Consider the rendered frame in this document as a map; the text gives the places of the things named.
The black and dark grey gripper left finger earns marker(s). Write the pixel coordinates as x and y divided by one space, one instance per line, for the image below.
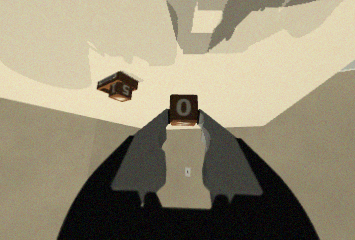
135 167

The brown number cube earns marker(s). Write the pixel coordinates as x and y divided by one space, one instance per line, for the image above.
120 92
183 110

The brown wooden tray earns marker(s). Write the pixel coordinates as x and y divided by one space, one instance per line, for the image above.
105 83

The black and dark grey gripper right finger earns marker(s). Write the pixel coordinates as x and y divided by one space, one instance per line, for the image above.
234 169

